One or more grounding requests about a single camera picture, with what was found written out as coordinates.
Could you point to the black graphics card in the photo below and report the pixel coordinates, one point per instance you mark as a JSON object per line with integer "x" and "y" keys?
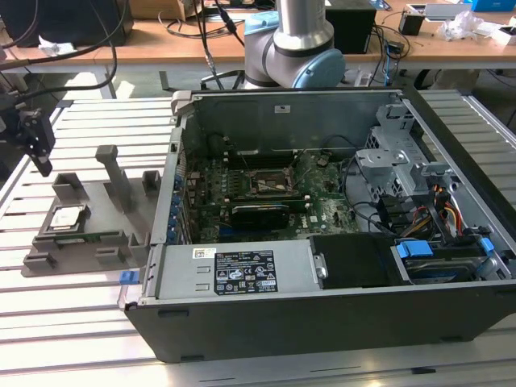
{"x": 258, "y": 219}

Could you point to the open black PC case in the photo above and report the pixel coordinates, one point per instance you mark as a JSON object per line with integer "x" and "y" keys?
{"x": 282, "y": 330}

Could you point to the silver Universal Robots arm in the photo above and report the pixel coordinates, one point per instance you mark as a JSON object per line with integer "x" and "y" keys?
{"x": 298, "y": 32}

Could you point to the green motherboard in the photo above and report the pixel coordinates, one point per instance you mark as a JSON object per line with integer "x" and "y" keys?
{"x": 322, "y": 209}

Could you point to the white box with black inlay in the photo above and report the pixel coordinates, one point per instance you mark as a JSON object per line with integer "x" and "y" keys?
{"x": 508, "y": 36}

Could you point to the green RAM stick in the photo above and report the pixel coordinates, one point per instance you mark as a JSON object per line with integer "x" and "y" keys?
{"x": 92, "y": 235}

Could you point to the blue box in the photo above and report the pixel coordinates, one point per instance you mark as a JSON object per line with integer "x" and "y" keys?
{"x": 496, "y": 5}

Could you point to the large black box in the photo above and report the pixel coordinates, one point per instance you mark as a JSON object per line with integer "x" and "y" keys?
{"x": 80, "y": 20}

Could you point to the black plastic shroud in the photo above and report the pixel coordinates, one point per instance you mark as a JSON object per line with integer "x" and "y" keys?
{"x": 354, "y": 258}

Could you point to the grey metal drive cage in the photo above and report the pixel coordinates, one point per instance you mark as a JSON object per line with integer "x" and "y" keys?
{"x": 387, "y": 169}

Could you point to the brown cardboard box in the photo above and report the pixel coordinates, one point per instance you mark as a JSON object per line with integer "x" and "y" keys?
{"x": 161, "y": 8}

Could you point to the small black open box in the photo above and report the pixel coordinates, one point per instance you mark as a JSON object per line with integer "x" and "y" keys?
{"x": 411, "y": 24}

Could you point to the silver-topped CPU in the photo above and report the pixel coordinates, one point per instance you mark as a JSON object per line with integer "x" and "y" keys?
{"x": 66, "y": 217}

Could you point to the grey parts rack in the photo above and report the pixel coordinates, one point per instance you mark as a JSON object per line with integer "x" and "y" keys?
{"x": 101, "y": 201}

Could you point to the round coin battery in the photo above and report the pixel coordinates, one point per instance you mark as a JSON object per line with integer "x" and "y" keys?
{"x": 322, "y": 162}

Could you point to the CPU socket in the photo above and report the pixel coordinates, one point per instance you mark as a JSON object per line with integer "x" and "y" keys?
{"x": 268, "y": 185}

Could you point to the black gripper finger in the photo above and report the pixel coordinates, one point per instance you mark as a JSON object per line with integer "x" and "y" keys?
{"x": 40, "y": 137}

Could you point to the flat white box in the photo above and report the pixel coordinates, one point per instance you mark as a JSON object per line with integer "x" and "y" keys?
{"x": 447, "y": 11}

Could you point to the crumpled white paper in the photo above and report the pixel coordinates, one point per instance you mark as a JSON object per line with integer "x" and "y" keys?
{"x": 56, "y": 48}

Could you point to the crumpled clear plastic bag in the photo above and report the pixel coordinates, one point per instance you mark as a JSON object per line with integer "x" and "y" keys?
{"x": 463, "y": 24}

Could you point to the grey power supply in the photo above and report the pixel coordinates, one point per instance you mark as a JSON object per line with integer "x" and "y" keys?
{"x": 181, "y": 270}

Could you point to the long wooden desk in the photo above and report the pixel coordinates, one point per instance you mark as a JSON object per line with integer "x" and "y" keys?
{"x": 161, "y": 50}

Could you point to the hard disk in blue carrier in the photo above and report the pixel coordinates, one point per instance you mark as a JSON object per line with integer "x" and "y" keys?
{"x": 431, "y": 270}

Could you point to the small blue plastic clip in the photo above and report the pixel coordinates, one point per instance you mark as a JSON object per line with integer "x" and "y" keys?
{"x": 128, "y": 278}

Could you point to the blue expansion slot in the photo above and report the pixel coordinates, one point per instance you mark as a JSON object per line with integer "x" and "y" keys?
{"x": 225, "y": 231}

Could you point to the black RAM slot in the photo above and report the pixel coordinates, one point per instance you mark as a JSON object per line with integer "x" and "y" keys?
{"x": 298, "y": 206}
{"x": 266, "y": 154}
{"x": 266, "y": 197}
{"x": 262, "y": 163}

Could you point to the black speaker box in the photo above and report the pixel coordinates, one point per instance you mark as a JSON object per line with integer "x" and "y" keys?
{"x": 350, "y": 28}

